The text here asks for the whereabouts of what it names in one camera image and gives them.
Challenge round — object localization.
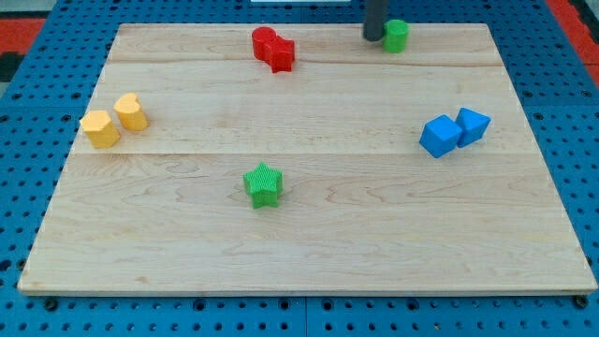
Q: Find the green star block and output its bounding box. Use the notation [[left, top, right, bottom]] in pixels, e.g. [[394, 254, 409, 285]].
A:
[[242, 162, 283, 209]]

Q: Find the red star block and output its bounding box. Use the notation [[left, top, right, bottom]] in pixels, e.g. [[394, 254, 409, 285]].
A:
[[264, 36, 295, 73]]

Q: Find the wooden board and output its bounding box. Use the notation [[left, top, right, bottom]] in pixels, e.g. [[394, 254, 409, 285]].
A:
[[18, 23, 597, 297]]

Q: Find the red cylinder block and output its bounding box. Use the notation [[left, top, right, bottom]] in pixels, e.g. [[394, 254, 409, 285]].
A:
[[252, 26, 277, 63]]

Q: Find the blue cube block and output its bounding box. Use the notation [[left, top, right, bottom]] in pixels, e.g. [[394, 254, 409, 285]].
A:
[[419, 114, 463, 158]]

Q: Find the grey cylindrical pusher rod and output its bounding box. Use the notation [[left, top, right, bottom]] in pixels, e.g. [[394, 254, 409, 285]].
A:
[[362, 0, 388, 42]]

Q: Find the green cylinder block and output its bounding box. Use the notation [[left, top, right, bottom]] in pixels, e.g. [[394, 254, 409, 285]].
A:
[[383, 19, 410, 53]]

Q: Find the blue triangle block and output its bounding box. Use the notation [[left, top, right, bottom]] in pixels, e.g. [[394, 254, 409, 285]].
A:
[[456, 108, 491, 148]]

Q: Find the yellow heart block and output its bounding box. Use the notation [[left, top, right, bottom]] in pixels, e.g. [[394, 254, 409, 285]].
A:
[[113, 93, 149, 131]]

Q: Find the yellow hexagon block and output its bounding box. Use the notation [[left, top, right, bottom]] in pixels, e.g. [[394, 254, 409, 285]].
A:
[[80, 110, 121, 149]]

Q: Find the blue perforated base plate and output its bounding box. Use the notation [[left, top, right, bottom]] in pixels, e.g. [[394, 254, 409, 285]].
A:
[[1, 0, 598, 336]]

